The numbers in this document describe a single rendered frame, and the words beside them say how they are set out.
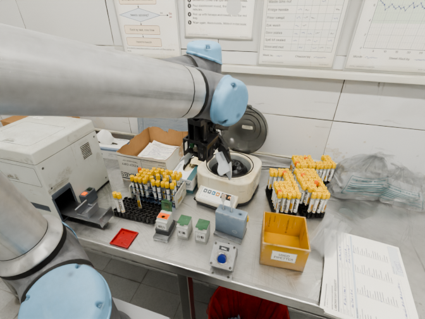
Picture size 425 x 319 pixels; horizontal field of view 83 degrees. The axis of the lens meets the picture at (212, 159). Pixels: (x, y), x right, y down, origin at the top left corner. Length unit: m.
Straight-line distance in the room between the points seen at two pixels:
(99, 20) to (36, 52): 1.14
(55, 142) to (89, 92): 0.71
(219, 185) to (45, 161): 0.60
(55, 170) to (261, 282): 0.76
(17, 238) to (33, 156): 0.47
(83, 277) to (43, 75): 0.32
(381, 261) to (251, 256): 0.39
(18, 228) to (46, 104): 0.26
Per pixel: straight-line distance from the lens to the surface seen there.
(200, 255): 0.83
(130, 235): 0.92
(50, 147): 0.95
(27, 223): 0.48
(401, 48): 1.14
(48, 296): 0.48
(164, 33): 1.20
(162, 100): 0.31
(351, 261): 0.90
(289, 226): 0.87
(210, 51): 0.52
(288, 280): 0.81
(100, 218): 0.93
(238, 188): 0.92
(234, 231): 0.84
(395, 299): 0.88
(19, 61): 0.25
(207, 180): 0.96
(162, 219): 0.84
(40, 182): 0.97
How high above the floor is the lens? 1.54
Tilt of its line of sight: 32 degrees down
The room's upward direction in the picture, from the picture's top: straight up
